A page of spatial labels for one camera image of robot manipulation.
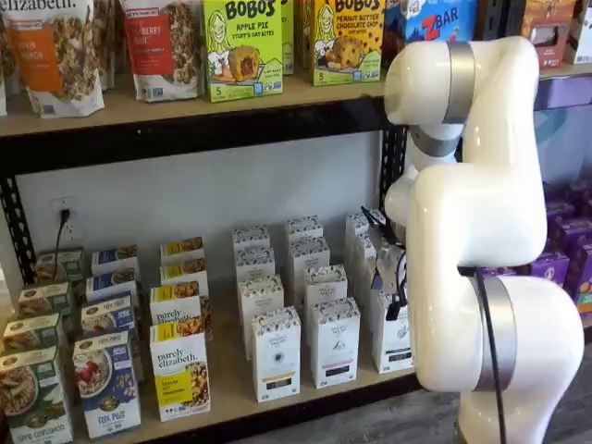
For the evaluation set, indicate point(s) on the green Bobo's apple pie box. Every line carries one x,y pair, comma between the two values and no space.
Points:
242,51

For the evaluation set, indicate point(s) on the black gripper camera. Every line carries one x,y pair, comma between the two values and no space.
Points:
396,309

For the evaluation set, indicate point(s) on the blue ZBar box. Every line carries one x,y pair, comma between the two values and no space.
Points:
430,23

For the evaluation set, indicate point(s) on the brown snack box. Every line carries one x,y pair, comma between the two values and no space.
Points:
548,32

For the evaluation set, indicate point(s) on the white snack box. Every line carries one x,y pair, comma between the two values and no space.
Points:
583,37

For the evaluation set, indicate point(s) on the grey metal gripper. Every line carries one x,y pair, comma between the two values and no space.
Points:
392,259

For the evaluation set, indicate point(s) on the blue rice pilaf box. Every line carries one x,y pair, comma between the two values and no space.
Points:
110,283
105,384
106,316
114,259

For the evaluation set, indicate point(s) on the red label granola bag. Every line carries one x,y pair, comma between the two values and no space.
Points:
162,51

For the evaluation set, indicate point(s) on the orange label granola bag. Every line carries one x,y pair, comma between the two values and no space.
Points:
51,55

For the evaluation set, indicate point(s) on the purple orange snack box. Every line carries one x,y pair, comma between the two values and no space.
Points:
583,282

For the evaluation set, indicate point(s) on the black metal wooden shelf unit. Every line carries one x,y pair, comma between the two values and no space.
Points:
185,134

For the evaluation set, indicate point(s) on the yellow Bobo's peanut butter box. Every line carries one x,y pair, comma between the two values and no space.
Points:
344,44

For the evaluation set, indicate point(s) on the green couscous box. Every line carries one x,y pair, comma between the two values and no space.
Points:
59,266
31,333
32,398
44,299

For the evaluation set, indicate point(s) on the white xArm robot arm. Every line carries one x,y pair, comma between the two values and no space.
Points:
485,208

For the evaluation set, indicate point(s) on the white wall outlet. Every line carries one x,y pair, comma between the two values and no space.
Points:
69,229

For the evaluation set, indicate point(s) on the white granola bag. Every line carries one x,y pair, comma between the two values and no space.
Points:
108,41

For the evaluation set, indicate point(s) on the purely elizabeth yellow white box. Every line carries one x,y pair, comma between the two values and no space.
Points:
178,370
182,270
173,305
181,249

